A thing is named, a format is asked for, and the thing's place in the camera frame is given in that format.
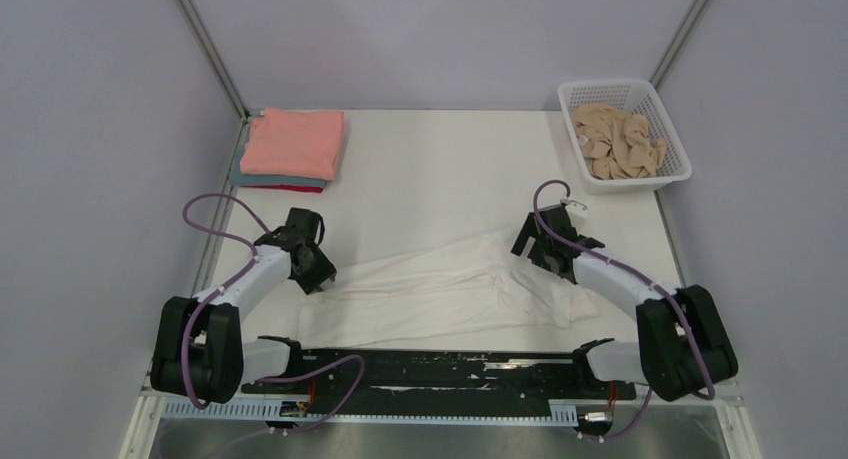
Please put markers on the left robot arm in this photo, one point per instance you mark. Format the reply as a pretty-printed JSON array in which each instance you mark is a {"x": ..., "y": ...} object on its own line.
[{"x": 200, "y": 353}]

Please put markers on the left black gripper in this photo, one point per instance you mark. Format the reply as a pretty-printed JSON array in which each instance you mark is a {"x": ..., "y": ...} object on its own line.
[{"x": 311, "y": 285}]

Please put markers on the white plastic basket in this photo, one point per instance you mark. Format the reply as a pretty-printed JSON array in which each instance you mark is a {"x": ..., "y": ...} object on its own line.
[{"x": 633, "y": 96}]

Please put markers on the right aluminium corner post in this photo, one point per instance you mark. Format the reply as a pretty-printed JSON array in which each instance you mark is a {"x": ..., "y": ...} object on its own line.
[{"x": 675, "y": 46}]

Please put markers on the left aluminium corner post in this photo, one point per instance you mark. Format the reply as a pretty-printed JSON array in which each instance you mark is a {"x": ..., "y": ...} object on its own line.
[{"x": 200, "y": 32}]

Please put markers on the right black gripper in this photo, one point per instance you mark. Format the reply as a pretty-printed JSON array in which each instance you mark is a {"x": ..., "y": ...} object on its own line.
[{"x": 527, "y": 232}]

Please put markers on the aluminium corner post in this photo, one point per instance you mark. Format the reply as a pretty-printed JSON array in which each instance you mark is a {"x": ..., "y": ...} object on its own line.
[
  {"x": 200, "y": 32},
  {"x": 675, "y": 46}
]

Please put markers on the folded pink t-shirt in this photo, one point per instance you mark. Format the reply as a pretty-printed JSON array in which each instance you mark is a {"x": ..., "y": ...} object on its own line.
[{"x": 293, "y": 143}]

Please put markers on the white t-shirt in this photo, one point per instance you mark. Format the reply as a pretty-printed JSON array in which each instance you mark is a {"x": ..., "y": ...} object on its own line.
[{"x": 471, "y": 285}]

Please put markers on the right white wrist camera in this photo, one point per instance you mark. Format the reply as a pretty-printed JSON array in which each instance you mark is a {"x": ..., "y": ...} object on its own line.
[{"x": 575, "y": 208}]

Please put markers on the folded red t-shirt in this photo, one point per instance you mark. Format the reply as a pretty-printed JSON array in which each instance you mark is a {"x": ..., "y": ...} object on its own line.
[{"x": 291, "y": 188}]

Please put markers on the beige crumpled t-shirt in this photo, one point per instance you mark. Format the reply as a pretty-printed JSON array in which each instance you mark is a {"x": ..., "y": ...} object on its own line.
[{"x": 616, "y": 143}]

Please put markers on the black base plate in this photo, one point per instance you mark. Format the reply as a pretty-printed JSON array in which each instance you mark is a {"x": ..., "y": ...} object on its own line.
[{"x": 417, "y": 383}]

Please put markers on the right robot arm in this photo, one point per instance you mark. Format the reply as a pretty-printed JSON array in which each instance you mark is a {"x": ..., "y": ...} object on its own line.
[{"x": 682, "y": 347}]

